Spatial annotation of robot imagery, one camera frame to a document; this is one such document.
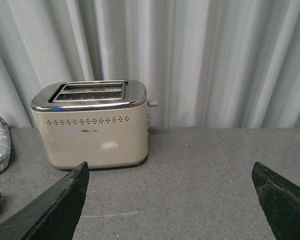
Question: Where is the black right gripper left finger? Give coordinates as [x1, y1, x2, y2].
[0, 161, 90, 240]

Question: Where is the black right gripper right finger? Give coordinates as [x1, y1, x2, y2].
[251, 162, 300, 240]

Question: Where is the cream two-slot toaster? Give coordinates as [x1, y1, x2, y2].
[30, 80, 158, 169]

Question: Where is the white curtain backdrop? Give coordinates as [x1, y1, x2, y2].
[0, 0, 300, 128]

